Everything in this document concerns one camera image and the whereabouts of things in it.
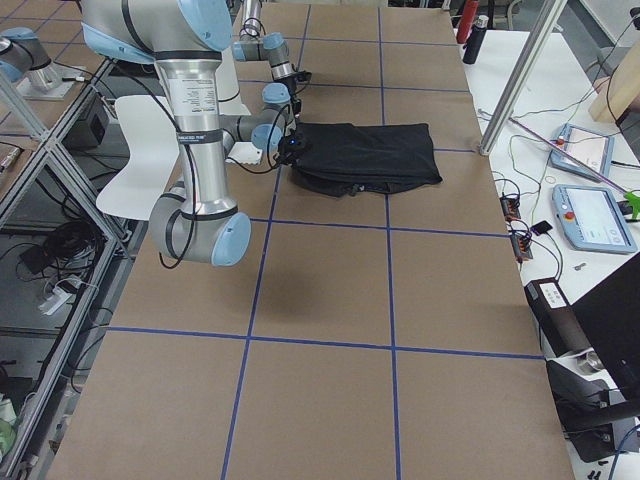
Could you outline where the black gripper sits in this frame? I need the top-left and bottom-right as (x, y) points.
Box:
(285, 70), (312, 119)
(277, 128), (308, 166)

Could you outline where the black printed t-shirt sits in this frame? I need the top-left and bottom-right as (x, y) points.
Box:
(290, 123), (442, 198)

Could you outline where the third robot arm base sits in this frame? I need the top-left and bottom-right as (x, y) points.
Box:
(1, 27), (74, 101)

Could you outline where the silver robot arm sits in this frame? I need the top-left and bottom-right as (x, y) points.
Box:
(232, 0), (312, 118)
(82, 1), (310, 267)

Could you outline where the white plastic chair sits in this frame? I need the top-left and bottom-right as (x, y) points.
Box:
(96, 95), (179, 221)

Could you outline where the black drink bottle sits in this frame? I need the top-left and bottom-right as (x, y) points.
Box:
(462, 15), (489, 65)

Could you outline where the red bottle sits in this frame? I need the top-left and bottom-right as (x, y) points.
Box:
(456, 0), (479, 45)

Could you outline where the orange connector board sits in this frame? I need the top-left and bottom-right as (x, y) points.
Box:
(500, 196), (522, 222)
(510, 231), (533, 264)

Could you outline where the far blue teach pendant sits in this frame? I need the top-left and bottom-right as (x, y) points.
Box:
(549, 123), (614, 181)

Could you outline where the blue teach pendant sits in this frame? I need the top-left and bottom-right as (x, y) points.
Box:
(549, 123), (614, 181)
(552, 184), (637, 254)

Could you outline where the near blue teach pendant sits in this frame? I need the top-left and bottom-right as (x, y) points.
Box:
(552, 184), (637, 254)

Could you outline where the seated person beige shirt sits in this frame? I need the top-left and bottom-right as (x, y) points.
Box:
(589, 40), (639, 123)

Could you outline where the black power adapter box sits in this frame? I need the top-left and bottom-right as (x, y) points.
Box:
(524, 277), (592, 358)

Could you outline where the metal stand with green tip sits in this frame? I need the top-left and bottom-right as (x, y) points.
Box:
(509, 117), (640, 221)

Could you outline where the black monitor on stand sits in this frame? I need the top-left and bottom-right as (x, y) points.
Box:
(546, 255), (639, 462)

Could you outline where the black box under frame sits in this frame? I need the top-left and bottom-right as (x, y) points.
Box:
(63, 97), (109, 150)

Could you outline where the aluminium frame post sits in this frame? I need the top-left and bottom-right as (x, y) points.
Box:
(479, 0), (567, 156)

